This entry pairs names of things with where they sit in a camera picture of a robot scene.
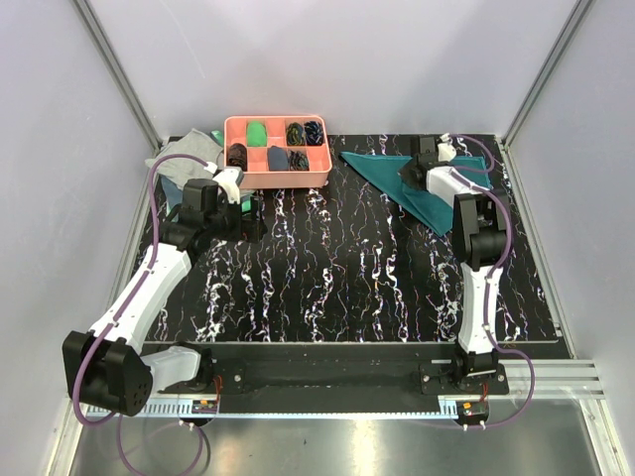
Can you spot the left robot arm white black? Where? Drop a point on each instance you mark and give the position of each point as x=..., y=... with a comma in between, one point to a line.
x=105, y=366

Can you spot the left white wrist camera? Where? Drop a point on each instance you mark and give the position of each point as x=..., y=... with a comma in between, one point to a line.
x=229, y=180

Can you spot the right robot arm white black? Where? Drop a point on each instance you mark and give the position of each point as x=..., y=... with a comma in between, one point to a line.
x=480, y=242

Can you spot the dark patterned rolled cloth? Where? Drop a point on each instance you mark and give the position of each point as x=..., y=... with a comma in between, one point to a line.
x=298, y=161

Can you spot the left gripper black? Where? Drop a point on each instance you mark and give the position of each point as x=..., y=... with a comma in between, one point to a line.
x=250, y=231

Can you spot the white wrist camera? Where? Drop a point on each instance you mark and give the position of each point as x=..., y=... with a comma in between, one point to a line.
x=445, y=148
x=229, y=180

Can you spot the teal cloth napkin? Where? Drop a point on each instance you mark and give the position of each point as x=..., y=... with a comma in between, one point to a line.
x=383, y=172

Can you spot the dark maroon rolled cloth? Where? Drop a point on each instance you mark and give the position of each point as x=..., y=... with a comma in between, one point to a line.
x=237, y=157

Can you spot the slate blue rolled cloth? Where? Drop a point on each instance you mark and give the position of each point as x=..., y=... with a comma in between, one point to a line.
x=277, y=158

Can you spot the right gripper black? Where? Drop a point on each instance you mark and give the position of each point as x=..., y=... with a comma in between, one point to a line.
x=404, y=176

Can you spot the green rolled cloth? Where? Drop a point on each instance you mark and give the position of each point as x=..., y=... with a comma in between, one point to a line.
x=256, y=134

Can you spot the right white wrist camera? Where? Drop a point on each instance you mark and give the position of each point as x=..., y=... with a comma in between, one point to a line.
x=445, y=148

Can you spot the yellow dark patterned roll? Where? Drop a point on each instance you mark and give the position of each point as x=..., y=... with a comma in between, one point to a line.
x=295, y=134

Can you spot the grey cloth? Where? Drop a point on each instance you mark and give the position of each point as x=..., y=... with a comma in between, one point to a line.
x=180, y=170

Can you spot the dark blue cloth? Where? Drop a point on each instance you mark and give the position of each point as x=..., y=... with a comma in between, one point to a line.
x=173, y=194

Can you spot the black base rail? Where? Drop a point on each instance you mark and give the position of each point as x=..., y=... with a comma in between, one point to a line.
x=333, y=379

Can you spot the blue dark patterned roll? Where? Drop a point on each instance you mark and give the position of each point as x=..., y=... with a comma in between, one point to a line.
x=314, y=133

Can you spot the pink divided organizer tray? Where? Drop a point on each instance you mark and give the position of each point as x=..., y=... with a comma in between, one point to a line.
x=258, y=175

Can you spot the mint green cloth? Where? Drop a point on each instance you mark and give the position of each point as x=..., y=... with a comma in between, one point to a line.
x=246, y=194

